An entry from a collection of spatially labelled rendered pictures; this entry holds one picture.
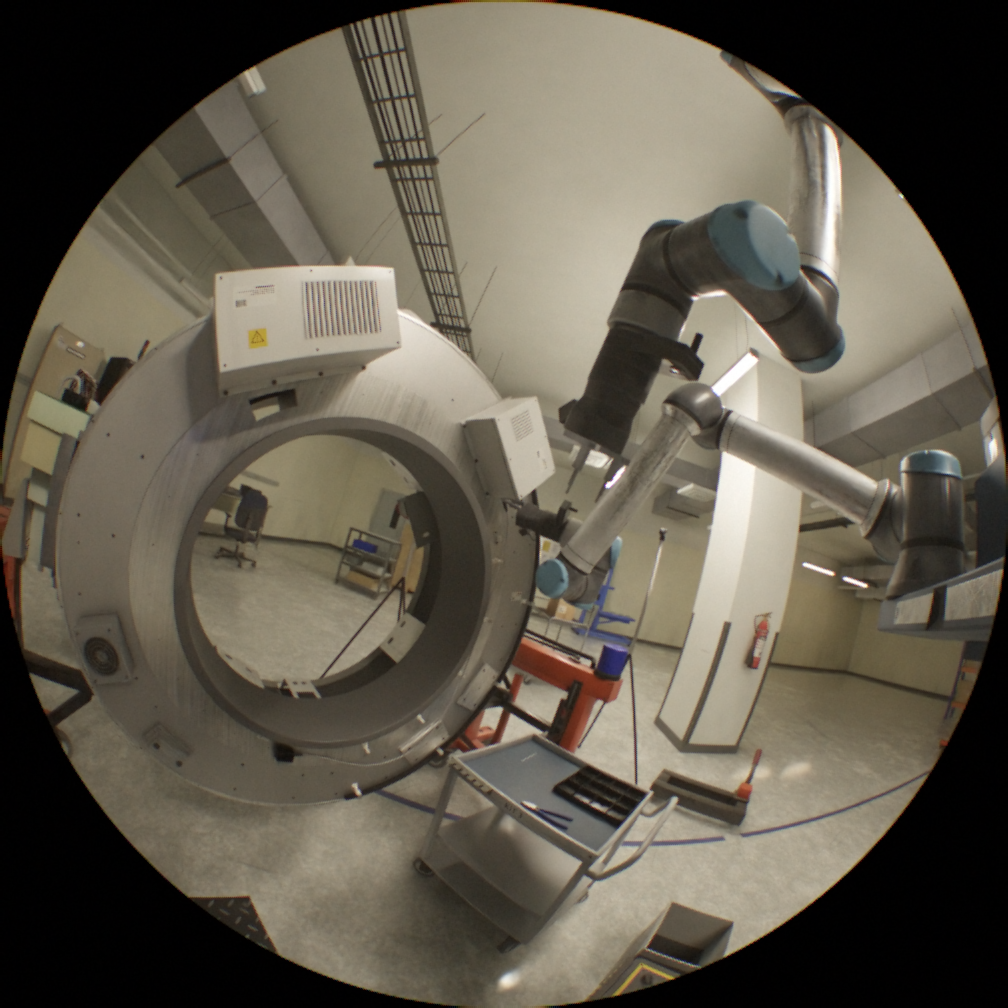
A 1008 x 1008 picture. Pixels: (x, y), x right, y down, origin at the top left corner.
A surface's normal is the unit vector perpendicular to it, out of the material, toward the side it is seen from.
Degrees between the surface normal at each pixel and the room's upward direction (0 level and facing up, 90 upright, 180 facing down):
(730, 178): 180
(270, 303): 90
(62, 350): 90
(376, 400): 90
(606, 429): 114
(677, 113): 180
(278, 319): 90
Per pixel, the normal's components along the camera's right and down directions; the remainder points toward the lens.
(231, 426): 0.72, 0.11
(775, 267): 0.11, 0.33
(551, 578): -0.68, -0.22
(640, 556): -0.04, -0.15
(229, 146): 0.96, 0.28
